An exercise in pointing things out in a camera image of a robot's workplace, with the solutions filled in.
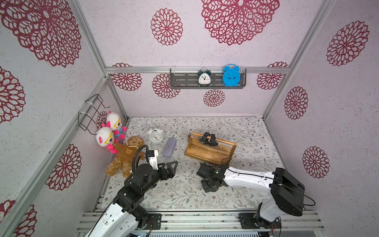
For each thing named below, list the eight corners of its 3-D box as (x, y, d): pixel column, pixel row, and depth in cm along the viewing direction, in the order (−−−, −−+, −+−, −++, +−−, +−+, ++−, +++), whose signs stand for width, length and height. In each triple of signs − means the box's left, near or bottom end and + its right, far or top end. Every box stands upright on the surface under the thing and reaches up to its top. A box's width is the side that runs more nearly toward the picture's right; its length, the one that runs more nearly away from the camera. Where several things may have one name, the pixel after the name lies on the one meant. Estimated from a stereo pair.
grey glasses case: (162, 156, 100) (161, 153, 98) (169, 139, 110) (169, 136, 107) (170, 158, 99) (169, 155, 97) (176, 140, 109) (176, 138, 106)
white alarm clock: (150, 143, 107) (146, 132, 97) (151, 137, 110) (148, 126, 101) (163, 143, 107) (161, 133, 97) (164, 137, 110) (162, 126, 101)
